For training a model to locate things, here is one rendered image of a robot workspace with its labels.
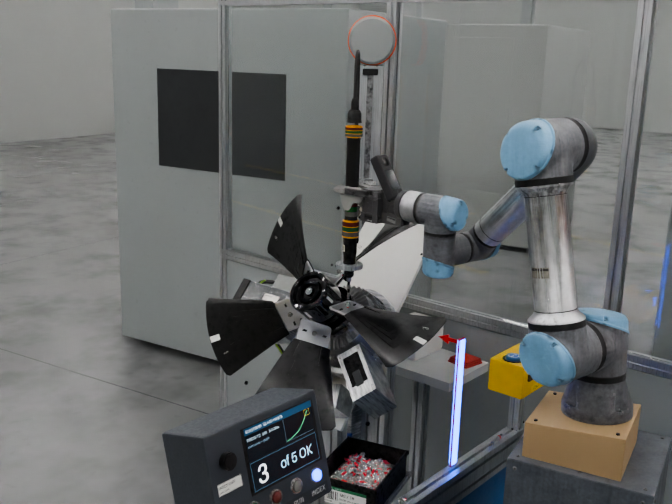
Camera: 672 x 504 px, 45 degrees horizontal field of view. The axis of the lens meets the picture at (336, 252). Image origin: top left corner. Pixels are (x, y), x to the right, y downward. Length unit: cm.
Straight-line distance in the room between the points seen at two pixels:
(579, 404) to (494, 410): 101
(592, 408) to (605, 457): 10
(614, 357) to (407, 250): 84
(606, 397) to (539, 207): 44
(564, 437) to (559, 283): 34
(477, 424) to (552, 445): 108
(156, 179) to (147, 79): 57
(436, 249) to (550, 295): 34
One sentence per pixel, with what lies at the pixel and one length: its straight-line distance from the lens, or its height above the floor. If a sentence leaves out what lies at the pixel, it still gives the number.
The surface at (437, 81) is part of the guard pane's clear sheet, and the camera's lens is 273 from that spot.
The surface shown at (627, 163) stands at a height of 156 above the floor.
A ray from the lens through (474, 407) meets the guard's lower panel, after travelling 285.
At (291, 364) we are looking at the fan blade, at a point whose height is 105.
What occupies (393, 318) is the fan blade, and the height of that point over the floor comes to 118.
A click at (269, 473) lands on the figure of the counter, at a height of 116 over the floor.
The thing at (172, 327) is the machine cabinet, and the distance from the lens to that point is 499.
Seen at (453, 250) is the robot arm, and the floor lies 140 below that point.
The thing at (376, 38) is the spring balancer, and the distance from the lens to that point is 270.
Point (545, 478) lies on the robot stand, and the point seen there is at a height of 98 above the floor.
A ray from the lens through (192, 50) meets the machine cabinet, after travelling 459.
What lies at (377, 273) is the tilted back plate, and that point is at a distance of 241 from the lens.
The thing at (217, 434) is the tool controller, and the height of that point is 125.
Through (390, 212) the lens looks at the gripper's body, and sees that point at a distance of 196.
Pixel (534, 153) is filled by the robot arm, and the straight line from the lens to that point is 161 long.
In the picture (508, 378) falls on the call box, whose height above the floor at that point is 103.
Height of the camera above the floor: 183
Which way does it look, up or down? 14 degrees down
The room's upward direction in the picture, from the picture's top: 2 degrees clockwise
